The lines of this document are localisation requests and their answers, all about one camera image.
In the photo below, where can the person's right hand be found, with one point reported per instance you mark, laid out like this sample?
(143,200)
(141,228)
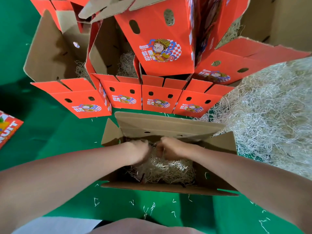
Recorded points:
(173,147)

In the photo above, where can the pile of wood wool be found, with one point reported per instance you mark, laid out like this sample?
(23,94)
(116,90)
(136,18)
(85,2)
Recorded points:
(273,114)

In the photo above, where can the small straw filler clump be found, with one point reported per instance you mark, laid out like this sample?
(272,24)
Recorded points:
(126,64)
(230,32)
(163,173)
(80,70)

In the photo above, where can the person's left hand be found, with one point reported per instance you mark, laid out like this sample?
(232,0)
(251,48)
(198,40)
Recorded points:
(136,151)

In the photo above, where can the person's pink clothing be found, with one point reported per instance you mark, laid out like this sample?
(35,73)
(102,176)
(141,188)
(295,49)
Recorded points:
(141,226)

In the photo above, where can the group of red boxes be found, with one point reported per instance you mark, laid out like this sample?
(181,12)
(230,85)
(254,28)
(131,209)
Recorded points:
(7,128)

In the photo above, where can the person's left forearm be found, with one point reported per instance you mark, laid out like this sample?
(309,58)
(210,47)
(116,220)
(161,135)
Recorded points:
(53,185)

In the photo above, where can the person's right forearm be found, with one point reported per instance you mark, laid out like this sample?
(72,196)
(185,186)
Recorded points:
(258,182)

